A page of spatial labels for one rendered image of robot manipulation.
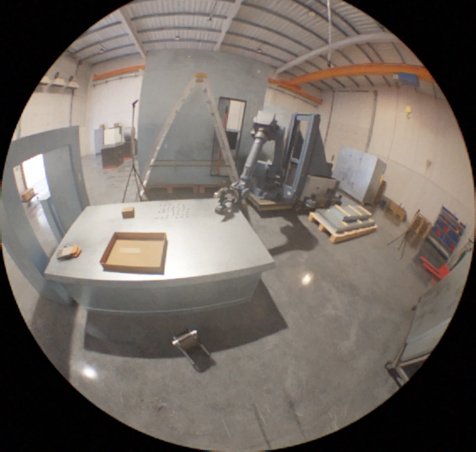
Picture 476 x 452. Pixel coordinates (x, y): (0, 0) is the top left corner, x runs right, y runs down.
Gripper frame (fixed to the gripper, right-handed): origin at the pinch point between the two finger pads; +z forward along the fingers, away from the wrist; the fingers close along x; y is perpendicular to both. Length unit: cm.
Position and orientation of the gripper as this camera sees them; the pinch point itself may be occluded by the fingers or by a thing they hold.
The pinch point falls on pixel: (222, 202)
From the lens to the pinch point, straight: 140.4
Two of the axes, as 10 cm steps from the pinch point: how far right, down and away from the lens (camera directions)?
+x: -8.6, -3.6, 3.6
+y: -1.4, 8.5, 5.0
